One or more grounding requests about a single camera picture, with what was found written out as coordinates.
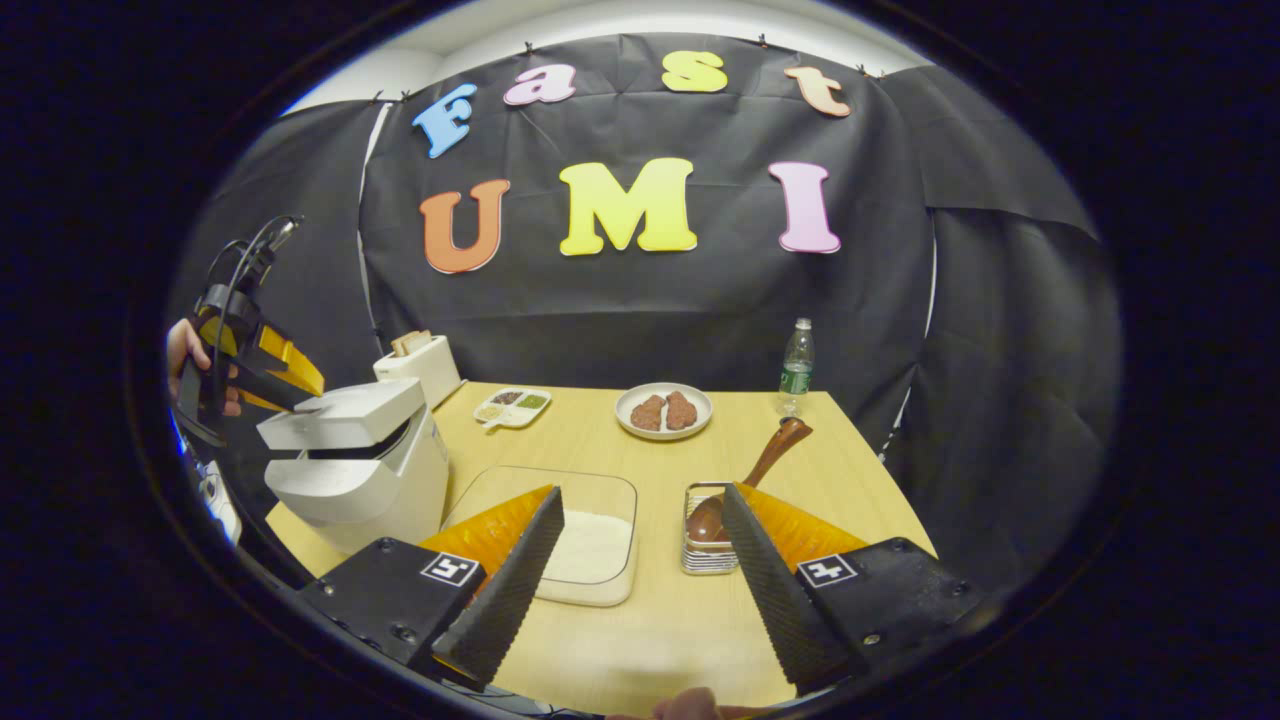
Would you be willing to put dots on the brown wooden spoon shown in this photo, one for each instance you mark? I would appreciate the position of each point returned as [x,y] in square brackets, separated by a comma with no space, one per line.
[775,455]

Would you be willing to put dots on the white toaster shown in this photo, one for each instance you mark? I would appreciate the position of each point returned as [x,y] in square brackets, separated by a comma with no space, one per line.
[425,372]

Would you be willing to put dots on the toasted bread slice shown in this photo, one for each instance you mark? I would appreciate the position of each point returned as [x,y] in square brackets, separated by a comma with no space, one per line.
[420,341]
[402,345]

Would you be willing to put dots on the white sectioned condiment dish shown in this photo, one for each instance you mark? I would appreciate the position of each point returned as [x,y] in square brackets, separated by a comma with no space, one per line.
[512,408]

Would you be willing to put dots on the white rice cooker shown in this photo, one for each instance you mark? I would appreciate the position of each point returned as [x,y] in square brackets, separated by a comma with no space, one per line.
[350,490]

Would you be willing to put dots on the black backdrop cloth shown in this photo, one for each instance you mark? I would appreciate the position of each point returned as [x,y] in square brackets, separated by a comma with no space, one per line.
[900,300]

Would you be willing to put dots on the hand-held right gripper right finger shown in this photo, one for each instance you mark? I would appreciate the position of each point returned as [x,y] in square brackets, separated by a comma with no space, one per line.
[780,600]

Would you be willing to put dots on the clear green-label water bottle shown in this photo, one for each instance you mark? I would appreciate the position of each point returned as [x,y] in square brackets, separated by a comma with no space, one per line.
[796,370]

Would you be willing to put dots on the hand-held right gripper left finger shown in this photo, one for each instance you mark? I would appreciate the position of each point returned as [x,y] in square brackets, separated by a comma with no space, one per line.
[515,590]

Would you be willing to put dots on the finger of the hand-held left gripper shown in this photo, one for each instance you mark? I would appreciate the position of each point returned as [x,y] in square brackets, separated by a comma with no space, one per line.
[290,365]
[265,385]

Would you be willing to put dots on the white round plate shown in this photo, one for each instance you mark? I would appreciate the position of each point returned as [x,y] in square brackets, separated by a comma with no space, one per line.
[665,436]

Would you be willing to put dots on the brown meat piece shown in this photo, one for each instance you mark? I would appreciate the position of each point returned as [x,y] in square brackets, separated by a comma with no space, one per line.
[681,410]
[648,413]

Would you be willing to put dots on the clear container of rice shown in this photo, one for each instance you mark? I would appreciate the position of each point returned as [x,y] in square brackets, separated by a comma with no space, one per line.
[595,545]

